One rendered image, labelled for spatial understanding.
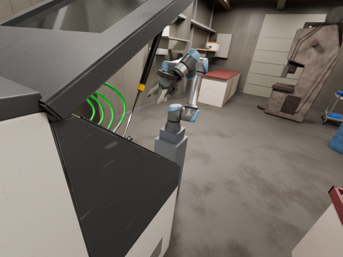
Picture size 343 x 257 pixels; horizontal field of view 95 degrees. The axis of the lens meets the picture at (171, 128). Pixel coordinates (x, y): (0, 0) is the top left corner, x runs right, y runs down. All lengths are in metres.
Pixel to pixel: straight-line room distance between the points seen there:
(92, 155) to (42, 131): 0.12
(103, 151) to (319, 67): 5.36
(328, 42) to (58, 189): 5.50
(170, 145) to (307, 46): 4.69
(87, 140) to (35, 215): 0.15
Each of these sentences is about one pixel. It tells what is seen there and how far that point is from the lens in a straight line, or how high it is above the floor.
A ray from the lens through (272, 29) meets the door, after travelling 8.04.
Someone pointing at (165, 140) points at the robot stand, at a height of 0.80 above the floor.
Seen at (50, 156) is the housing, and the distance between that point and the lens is 0.34.
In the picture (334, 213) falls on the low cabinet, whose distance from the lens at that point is 1.57.
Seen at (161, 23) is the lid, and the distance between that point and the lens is 0.45.
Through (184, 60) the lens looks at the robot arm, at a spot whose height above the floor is 1.52.
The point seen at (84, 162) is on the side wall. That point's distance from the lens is 0.39.
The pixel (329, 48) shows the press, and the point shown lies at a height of 1.87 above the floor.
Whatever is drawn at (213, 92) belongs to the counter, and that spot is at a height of 0.41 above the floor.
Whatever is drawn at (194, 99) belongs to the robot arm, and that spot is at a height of 1.20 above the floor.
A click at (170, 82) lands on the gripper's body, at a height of 1.41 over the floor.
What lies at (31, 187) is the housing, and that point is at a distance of 0.36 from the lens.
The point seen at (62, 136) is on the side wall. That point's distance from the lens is 0.34.
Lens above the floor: 1.57
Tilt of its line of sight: 27 degrees down
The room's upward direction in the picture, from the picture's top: 6 degrees clockwise
